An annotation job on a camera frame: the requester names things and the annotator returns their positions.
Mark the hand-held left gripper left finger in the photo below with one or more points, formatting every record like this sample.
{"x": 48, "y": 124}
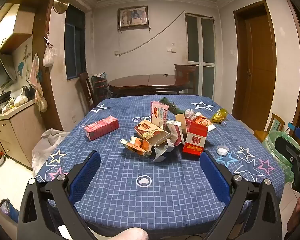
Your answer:
{"x": 86, "y": 172}

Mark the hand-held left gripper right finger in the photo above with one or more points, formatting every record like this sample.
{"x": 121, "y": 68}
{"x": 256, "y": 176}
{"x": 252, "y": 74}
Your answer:
{"x": 213, "y": 173}

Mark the trash bin with green liner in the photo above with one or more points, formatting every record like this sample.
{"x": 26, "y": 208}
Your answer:
{"x": 271, "y": 145}

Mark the white medicine box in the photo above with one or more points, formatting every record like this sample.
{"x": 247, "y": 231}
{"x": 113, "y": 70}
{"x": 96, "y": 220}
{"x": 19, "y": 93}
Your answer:
{"x": 176, "y": 131}

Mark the green scouring pad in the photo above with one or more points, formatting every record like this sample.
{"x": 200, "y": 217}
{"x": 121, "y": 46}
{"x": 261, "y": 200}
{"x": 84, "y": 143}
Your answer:
{"x": 172, "y": 107}

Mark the pink foil packet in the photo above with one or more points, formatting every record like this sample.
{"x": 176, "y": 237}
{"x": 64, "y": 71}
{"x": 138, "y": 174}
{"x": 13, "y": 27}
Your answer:
{"x": 159, "y": 113}

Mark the person's right hand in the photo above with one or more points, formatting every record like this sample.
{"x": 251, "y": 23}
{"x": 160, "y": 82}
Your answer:
{"x": 298, "y": 210}

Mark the blue tape strip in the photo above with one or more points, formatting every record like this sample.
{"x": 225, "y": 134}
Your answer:
{"x": 290, "y": 126}

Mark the small light wooden chair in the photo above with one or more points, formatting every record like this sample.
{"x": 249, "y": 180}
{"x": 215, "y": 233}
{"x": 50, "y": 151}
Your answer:
{"x": 271, "y": 127}

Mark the white bottle cap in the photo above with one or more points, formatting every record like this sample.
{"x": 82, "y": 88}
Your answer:
{"x": 222, "y": 150}

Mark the red cigarette box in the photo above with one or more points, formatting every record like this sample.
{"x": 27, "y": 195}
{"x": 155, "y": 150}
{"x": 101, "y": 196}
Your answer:
{"x": 195, "y": 140}

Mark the red rectangular carton box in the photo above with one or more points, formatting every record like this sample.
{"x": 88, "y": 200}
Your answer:
{"x": 101, "y": 128}

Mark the white cloth heap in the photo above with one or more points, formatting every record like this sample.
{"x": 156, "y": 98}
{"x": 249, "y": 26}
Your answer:
{"x": 46, "y": 142}

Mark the white cup with orange label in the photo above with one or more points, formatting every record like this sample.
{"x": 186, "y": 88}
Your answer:
{"x": 204, "y": 123}

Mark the crumpled orange white wrapper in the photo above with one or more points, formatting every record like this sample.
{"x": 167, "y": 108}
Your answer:
{"x": 137, "y": 146}

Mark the yellow crumpled wrapper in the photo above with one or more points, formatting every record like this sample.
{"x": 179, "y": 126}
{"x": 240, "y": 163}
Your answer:
{"x": 219, "y": 115}

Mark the clear plastic bag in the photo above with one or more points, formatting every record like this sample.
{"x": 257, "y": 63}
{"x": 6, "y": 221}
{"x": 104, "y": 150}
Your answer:
{"x": 192, "y": 114}

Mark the blue checked star tablecloth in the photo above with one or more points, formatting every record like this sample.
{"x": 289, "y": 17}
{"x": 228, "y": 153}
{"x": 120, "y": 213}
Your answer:
{"x": 150, "y": 195}

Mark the person's leg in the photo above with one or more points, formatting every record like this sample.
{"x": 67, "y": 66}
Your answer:
{"x": 130, "y": 234}

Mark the brown torn cardboard box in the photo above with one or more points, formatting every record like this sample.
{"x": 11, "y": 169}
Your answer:
{"x": 150, "y": 131}

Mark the kitchen counter cabinet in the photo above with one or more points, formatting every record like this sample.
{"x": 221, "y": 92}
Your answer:
{"x": 17, "y": 135}

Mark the dark wooden chair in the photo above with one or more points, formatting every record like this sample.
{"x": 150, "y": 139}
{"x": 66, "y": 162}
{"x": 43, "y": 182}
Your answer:
{"x": 186, "y": 73}
{"x": 86, "y": 90}

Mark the dark tied bag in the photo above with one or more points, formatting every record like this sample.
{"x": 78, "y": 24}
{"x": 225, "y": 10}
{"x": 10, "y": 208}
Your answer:
{"x": 101, "y": 87}

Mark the white garlic bag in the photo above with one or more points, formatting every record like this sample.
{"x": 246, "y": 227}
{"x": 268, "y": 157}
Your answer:
{"x": 20, "y": 100}

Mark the hanging pink towel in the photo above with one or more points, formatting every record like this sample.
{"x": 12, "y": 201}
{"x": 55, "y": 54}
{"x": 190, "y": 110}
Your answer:
{"x": 37, "y": 85}

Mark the round dark wooden table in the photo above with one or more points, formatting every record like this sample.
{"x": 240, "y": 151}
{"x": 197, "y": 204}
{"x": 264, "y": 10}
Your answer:
{"x": 145, "y": 82}

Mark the black wok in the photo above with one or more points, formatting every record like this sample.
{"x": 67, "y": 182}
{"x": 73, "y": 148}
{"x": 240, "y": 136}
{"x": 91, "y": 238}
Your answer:
{"x": 1, "y": 98}

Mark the glass double door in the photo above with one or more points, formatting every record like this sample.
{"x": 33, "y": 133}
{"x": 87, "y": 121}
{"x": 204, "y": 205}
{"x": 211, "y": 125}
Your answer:
{"x": 200, "y": 55}

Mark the hanging white plastic bag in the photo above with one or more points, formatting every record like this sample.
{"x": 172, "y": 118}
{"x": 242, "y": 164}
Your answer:
{"x": 48, "y": 58}

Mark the dark window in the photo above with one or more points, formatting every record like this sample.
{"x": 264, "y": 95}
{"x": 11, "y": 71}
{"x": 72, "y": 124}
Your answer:
{"x": 75, "y": 47}

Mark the range hood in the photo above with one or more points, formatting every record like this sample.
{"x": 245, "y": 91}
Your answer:
{"x": 1, "y": 72}

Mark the hanging scissors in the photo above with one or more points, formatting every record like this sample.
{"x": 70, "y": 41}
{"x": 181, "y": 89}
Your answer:
{"x": 48, "y": 38}

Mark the white wall switch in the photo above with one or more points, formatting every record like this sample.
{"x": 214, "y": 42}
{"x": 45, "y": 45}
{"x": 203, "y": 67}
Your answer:
{"x": 171, "y": 48}

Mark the kitchen wall cabinet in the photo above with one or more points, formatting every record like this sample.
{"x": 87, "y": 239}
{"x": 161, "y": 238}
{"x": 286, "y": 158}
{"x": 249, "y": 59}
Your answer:
{"x": 12, "y": 30}

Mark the framed wall picture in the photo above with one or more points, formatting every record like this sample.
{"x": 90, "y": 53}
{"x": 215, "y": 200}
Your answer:
{"x": 133, "y": 17}

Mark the gold round wall plate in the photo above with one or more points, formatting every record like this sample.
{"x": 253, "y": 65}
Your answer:
{"x": 60, "y": 3}

